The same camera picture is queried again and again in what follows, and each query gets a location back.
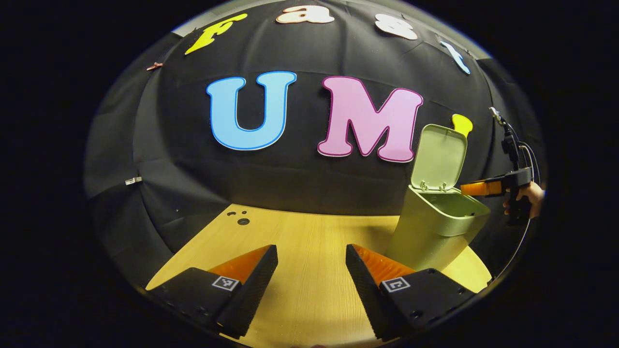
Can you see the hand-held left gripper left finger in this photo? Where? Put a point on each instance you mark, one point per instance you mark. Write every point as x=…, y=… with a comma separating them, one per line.
x=251, y=290

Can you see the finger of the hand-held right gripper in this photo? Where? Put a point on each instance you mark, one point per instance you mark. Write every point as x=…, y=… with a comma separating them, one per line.
x=478, y=187

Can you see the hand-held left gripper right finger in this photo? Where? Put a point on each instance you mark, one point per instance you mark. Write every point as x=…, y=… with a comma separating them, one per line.
x=370, y=290

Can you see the pale green garbage bin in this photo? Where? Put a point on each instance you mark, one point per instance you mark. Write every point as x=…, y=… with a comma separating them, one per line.
x=425, y=237

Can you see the wooden desktop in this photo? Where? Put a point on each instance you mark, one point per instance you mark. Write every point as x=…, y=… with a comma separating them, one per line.
x=300, y=251

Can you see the black backdrop cloth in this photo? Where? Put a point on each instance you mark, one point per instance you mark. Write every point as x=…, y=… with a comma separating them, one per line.
x=300, y=174

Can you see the small white clip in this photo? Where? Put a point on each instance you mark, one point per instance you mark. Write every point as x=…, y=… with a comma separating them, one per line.
x=133, y=181

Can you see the small copper clip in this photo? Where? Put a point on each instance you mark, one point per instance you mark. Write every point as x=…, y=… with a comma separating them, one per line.
x=154, y=66

